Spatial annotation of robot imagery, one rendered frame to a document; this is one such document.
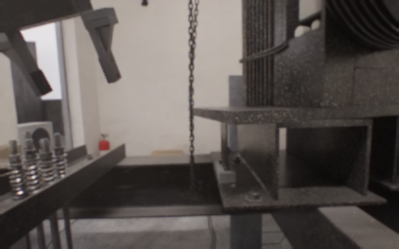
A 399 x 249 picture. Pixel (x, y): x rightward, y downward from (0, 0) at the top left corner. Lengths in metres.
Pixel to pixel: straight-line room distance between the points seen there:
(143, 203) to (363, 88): 0.96
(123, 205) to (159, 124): 1.97
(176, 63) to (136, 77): 0.58
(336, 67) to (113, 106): 2.83
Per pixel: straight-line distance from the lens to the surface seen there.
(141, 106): 2.99
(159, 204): 1.07
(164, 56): 2.98
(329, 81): 0.61
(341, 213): 0.60
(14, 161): 0.75
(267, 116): 0.49
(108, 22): 0.34
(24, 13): 0.39
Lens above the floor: 0.92
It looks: 6 degrees down
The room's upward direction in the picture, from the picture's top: 2 degrees counter-clockwise
